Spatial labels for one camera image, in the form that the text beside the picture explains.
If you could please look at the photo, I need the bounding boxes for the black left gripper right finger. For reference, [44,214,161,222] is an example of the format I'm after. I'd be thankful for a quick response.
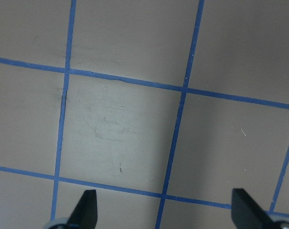
[231,188,277,229]

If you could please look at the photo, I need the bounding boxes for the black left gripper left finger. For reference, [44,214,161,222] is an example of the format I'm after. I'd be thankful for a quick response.
[66,190,97,229]

